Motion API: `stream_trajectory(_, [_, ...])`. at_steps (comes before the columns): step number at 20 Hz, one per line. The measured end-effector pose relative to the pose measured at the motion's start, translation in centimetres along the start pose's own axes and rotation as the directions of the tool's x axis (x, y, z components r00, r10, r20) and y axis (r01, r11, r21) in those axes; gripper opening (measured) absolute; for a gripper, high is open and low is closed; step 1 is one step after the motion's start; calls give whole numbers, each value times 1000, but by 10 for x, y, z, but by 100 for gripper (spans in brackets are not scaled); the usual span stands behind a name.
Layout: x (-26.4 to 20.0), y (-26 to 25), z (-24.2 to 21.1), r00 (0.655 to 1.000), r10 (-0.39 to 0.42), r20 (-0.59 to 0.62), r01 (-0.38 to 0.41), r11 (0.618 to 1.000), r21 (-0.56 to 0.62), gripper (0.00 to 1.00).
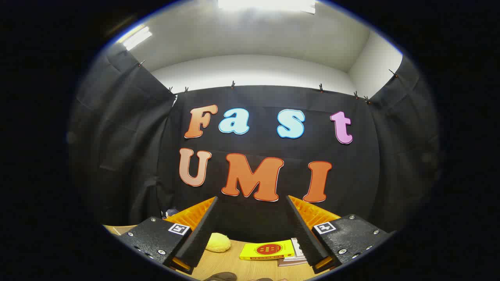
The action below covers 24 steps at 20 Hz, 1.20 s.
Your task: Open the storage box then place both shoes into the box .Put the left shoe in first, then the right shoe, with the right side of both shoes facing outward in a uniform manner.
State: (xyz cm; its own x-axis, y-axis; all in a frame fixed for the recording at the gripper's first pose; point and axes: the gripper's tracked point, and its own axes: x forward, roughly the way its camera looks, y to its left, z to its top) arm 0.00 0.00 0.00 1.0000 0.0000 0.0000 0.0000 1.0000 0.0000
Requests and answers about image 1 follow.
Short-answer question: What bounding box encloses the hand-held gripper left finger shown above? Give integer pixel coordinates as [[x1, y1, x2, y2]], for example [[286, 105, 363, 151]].
[[116, 196, 218, 275]]

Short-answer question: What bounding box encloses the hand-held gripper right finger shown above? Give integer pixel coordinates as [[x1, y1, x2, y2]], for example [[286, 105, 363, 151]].
[[286, 195, 394, 274]]

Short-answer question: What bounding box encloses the brown fuzzy shoe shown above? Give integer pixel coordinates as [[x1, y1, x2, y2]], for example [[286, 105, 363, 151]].
[[203, 272, 238, 281]]

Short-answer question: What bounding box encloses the white illustrated cover book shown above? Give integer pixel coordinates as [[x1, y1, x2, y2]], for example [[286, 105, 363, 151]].
[[291, 238, 306, 258]]

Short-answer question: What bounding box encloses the yellow plush bun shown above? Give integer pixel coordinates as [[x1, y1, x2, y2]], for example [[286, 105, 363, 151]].
[[205, 233, 232, 253]]

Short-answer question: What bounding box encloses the yellow book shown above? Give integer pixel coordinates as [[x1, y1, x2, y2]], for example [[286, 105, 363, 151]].
[[239, 240, 296, 261]]

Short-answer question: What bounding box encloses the row of small cloth clips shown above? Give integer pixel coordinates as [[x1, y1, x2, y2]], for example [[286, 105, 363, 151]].
[[137, 59, 399, 105]]

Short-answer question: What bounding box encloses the ceiling light panel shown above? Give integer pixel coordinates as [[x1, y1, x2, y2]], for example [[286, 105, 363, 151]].
[[217, 0, 316, 14], [117, 25, 153, 51]]

